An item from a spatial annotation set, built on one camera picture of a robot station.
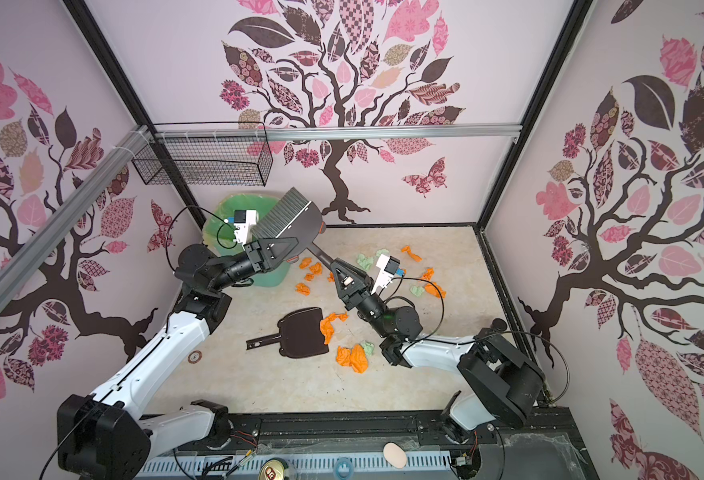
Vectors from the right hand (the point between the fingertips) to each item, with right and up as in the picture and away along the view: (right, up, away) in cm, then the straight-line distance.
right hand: (336, 265), depth 63 cm
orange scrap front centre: (+4, -28, +23) cm, 36 cm away
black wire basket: (-58, +41, +59) cm, 93 cm away
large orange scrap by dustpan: (-5, -20, +29) cm, 36 cm away
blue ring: (0, -49, +7) cm, 49 cm away
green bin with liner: (-38, +9, +27) cm, 48 cm away
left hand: (-8, +4, +1) cm, 9 cm away
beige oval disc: (+14, -46, +8) cm, 49 cm away
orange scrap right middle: (+30, -9, +36) cm, 48 cm away
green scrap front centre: (+8, -26, +25) cm, 37 cm away
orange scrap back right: (+25, +2, +47) cm, 53 cm away
